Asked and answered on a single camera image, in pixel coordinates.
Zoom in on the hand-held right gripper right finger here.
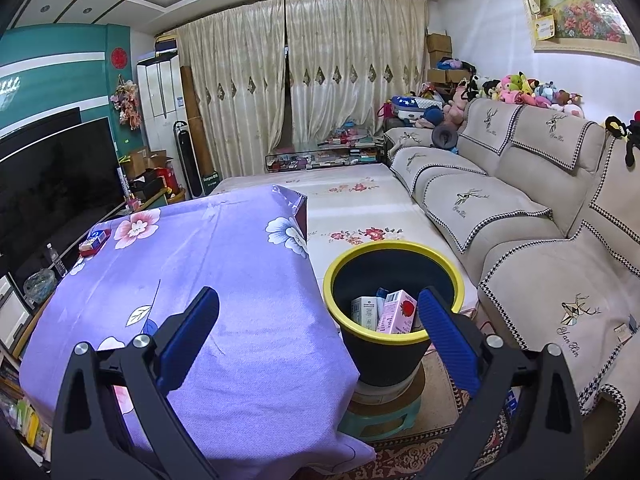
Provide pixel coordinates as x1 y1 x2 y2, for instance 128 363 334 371
417 286 586 480

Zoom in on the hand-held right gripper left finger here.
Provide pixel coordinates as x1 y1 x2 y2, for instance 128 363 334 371
50 286 221 480

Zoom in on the pink strawberry carton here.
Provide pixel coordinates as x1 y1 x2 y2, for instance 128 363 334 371
376 289 418 335

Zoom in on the black yellow-rimmed trash bin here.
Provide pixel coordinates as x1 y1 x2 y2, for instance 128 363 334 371
322 241 467 387

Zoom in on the white barcode box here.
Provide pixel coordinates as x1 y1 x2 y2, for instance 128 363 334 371
350 296 385 332

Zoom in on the purple floral tablecloth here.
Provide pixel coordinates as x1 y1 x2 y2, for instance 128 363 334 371
19 184 377 476

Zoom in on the white round lid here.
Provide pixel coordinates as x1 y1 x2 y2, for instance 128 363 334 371
354 377 423 403

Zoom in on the green plastic stool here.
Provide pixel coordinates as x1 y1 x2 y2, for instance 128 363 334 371
339 400 417 443

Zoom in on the patterned floor rug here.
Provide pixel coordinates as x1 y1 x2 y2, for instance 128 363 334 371
345 355 511 480

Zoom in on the beige sofa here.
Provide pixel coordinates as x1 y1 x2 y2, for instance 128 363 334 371
382 96 640 471

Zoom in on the white floral mattress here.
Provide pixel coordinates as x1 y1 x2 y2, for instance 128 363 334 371
207 162 481 318

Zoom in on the clear water bottle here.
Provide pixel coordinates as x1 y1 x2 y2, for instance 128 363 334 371
46 243 67 278

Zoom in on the glass ashtray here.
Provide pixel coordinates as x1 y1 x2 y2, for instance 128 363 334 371
22 268 56 306

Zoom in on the pile of books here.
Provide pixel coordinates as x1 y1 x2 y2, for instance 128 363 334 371
0 355 53 453

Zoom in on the white drawer cabinet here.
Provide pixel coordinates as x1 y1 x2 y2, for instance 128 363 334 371
0 272 33 351

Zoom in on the black tower fan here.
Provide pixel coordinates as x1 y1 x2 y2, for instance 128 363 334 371
172 120 206 198

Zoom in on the open cardboard box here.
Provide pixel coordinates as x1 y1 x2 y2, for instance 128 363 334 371
122 146 173 181

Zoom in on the large black television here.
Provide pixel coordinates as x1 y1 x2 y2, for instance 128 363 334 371
0 116 126 281

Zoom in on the glass coffee table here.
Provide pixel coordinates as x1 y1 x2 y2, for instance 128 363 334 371
265 142 386 173

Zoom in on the brown upright board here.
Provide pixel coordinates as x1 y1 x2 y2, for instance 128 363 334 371
180 66 217 176

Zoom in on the blue white bag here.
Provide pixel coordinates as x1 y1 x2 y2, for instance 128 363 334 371
390 95 443 123

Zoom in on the artificial flower bunch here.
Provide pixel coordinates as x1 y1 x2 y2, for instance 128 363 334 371
110 80 143 131

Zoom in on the pile of plush toys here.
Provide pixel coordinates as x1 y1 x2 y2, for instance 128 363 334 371
415 72 586 128

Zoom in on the white standing air conditioner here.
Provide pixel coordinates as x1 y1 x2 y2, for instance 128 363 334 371
136 51 190 196

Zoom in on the beige patterned curtain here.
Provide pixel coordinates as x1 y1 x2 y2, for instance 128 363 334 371
285 0 431 153
175 0 293 178

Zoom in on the black yellow plush toy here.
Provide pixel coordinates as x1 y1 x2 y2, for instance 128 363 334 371
605 115 640 166

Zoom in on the stack of cardboard boxes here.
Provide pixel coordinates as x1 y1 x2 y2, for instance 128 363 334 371
426 32 453 83

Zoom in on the framed flower painting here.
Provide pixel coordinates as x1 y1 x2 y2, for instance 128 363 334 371
515 0 640 63

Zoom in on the glass wall decoration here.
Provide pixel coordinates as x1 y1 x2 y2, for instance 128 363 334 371
0 77 23 106

